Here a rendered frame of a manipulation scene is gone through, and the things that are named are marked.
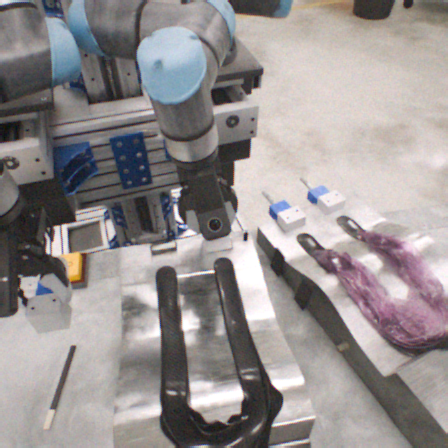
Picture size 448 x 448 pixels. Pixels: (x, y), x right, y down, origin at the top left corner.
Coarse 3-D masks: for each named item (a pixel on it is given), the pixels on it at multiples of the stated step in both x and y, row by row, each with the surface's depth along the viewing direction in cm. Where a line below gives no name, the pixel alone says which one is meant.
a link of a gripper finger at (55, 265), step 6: (42, 258) 50; (48, 258) 50; (54, 258) 51; (48, 264) 50; (54, 264) 51; (60, 264) 52; (48, 270) 51; (54, 270) 52; (60, 270) 52; (66, 270) 53; (60, 276) 53; (66, 276) 53; (66, 282) 54
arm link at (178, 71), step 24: (144, 48) 41; (168, 48) 40; (192, 48) 40; (144, 72) 41; (168, 72) 40; (192, 72) 41; (216, 72) 47; (168, 96) 42; (192, 96) 43; (168, 120) 45; (192, 120) 45
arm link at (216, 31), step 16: (192, 0) 49; (208, 0) 48; (224, 0) 49; (144, 16) 48; (160, 16) 47; (176, 16) 47; (192, 16) 46; (208, 16) 47; (224, 16) 48; (144, 32) 48; (208, 32) 46; (224, 32) 48; (224, 48) 48
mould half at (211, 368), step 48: (192, 240) 74; (240, 240) 74; (144, 288) 67; (192, 288) 67; (240, 288) 67; (144, 336) 61; (192, 336) 61; (144, 384) 53; (192, 384) 52; (288, 384) 51; (144, 432) 47; (288, 432) 50
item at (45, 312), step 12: (48, 288) 60; (36, 300) 57; (48, 300) 57; (60, 300) 58; (36, 312) 56; (48, 312) 56; (60, 312) 57; (36, 324) 58; (48, 324) 58; (60, 324) 59
